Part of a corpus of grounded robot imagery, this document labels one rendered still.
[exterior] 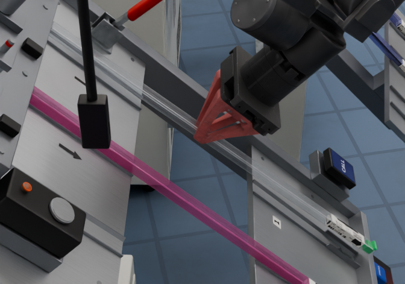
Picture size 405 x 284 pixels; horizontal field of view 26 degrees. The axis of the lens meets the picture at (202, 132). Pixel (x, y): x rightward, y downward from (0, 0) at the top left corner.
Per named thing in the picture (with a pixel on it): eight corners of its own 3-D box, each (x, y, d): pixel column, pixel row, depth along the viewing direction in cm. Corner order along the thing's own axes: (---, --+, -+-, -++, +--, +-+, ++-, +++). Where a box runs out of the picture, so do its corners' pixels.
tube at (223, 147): (367, 247, 114) (373, 242, 114) (368, 255, 113) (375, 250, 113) (47, 27, 94) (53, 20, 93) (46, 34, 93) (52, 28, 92)
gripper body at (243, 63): (226, 107, 93) (276, 64, 90) (225, 53, 101) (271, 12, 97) (269, 139, 96) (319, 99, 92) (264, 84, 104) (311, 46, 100)
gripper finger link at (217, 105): (175, 137, 98) (233, 87, 94) (176, 99, 104) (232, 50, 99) (219, 168, 101) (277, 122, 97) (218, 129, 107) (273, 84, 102)
